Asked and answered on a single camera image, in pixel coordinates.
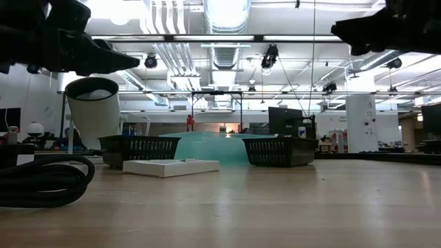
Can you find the black cable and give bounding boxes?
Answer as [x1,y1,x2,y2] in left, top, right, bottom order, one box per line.
[0,154,96,209]

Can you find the black background rig frame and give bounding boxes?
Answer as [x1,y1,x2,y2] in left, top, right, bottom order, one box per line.
[191,90,244,134]

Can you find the silver ventilation duct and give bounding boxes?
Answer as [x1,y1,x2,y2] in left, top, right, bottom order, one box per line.
[203,0,252,70]

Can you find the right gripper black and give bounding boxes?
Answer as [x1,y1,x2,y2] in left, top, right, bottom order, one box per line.
[330,0,441,57]

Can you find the black slotted plastic basket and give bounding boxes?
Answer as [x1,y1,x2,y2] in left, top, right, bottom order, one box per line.
[97,134,182,169]
[242,136,320,168]

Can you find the white instruction booklet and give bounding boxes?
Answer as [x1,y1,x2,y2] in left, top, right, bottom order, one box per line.
[122,158,221,178]

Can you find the black monitor on arm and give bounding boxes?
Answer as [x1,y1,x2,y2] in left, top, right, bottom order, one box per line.
[267,106,316,138]

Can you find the dark monitor screen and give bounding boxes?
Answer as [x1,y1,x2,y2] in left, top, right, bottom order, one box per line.
[0,107,21,133]
[420,103,441,136]

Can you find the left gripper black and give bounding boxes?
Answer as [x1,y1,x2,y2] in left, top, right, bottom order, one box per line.
[0,0,141,77]

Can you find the white globe object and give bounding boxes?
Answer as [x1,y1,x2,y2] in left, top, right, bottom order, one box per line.
[26,121,45,137]

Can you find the white building column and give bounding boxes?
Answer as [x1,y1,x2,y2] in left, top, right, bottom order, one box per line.
[345,94,378,154]

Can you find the translucent teal plastic bin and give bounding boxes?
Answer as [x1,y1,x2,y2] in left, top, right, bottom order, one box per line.
[160,131,276,166]

